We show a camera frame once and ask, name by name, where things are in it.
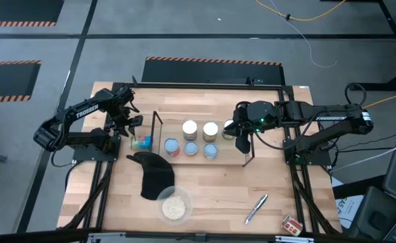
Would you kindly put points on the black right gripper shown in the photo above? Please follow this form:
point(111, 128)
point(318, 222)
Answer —
point(244, 118)

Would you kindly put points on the small red box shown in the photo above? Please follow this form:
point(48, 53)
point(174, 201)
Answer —
point(292, 225)

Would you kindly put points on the tall can blue label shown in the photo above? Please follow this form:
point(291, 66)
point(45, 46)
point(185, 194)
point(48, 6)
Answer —
point(141, 143)

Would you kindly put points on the pears green can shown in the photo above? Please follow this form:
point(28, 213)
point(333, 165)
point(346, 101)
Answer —
point(227, 136)

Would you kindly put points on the wooden shelf black metal frame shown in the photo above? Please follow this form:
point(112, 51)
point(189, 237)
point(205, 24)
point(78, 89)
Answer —
point(225, 152)

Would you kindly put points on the black desk leg frame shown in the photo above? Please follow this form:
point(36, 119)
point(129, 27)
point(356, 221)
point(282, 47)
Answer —
point(377, 86)

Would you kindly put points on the mixed fruit red can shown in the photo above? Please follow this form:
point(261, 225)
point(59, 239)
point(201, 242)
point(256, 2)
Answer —
point(172, 147)

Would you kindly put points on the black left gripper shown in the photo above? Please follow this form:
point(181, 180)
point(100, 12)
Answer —
point(123, 113)

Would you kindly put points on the clear plastic bowl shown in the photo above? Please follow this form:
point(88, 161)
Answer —
point(185, 195)

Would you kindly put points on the oranges tall green can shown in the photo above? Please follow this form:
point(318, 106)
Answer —
point(210, 131)

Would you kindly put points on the black oven mitt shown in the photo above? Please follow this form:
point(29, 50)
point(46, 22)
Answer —
point(155, 179)

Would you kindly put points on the black mat orange striped edge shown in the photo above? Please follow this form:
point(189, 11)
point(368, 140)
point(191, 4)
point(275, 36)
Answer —
point(5, 81)
point(22, 10)
point(218, 72)

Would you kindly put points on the peaches olive green can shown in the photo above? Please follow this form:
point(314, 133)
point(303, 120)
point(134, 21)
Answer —
point(189, 130)

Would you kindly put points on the black aluminium table frame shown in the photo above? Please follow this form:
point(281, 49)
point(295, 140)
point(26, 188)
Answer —
point(201, 86)

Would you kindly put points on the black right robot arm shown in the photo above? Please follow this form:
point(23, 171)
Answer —
point(333, 118)

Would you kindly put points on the white paper sheet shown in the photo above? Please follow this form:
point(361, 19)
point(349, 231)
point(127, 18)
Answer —
point(348, 207)

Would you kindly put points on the pineapple rings yellow can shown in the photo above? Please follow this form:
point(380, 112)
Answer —
point(191, 148)

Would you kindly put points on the white rice grains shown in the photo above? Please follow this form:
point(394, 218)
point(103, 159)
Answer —
point(173, 208)

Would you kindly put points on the silver pen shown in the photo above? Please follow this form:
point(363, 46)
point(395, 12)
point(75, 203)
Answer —
point(256, 208)

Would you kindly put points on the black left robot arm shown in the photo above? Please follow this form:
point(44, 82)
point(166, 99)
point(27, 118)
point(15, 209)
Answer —
point(86, 111)

